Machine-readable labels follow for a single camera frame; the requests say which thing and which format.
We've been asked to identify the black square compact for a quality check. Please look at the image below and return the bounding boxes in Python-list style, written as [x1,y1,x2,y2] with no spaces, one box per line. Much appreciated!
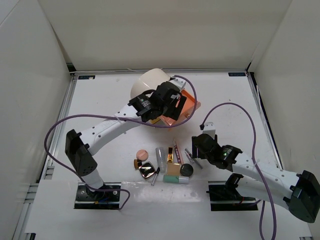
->
[138,161,156,179]

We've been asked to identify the dark logo sticker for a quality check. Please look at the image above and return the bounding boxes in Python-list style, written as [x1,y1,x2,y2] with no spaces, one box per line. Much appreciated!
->
[228,72,247,77]
[78,75,96,80]

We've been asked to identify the mint green tube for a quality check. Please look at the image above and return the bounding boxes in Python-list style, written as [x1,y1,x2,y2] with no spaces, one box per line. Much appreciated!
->
[163,175,189,185]

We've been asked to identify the yellow lower drawer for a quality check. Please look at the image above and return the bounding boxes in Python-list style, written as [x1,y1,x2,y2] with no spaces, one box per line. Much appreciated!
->
[149,117,163,125]

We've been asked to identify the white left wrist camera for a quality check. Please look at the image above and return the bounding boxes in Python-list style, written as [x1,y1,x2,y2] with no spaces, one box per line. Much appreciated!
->
[169,77,187,92]

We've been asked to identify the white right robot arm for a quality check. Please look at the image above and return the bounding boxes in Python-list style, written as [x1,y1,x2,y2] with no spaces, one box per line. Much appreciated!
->
[192,133,320,223]

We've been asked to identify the clear plastic tube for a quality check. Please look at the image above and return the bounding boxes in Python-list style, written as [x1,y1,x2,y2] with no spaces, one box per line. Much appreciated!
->
[155,147,167,174]

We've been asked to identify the gold black lipstick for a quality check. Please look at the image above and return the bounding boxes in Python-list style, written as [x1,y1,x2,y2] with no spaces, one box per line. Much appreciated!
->
[167,147,174,163]

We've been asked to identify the round pink powder puff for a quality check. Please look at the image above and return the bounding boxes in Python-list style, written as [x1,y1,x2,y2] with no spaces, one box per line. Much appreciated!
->
[136,149,149,162]

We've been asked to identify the dark logo sticker right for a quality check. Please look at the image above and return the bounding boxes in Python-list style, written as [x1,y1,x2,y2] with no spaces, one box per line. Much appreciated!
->
[228,72,247,77]

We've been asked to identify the orange plastic drawer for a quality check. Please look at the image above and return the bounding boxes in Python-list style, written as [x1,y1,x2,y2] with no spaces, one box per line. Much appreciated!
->
[159,89,201,126]

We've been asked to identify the grey patterned eyeliner pencil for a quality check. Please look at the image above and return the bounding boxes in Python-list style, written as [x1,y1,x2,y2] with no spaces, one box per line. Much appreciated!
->
[184,148,203,170]

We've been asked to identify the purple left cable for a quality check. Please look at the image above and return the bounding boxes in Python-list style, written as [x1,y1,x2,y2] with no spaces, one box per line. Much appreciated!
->
[44,74,197,212]

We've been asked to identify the clear mascara black cap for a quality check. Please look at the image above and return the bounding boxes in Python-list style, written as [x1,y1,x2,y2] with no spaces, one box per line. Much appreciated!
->
[151,167,160,186]

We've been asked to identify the round black compact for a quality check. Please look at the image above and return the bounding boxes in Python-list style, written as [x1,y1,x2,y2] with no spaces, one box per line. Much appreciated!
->
[179,163,194,177]

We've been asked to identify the cream cylindrical organizer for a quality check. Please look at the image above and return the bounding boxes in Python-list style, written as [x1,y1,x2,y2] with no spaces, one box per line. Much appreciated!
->
[130,68,174,99]

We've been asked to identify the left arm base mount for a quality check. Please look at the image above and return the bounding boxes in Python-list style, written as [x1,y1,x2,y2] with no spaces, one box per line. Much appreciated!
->
[73,182,121,210]

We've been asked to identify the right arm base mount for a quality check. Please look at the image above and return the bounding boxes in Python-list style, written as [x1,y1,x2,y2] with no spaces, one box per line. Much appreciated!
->
[206,173,259,212]

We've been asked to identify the dark logo sticker left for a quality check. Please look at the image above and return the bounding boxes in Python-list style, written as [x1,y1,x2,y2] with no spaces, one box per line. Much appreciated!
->
[78,75,96,80]

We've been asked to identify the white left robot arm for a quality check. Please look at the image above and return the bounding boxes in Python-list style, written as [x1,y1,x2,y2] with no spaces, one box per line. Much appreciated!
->
[65,78,187,200]

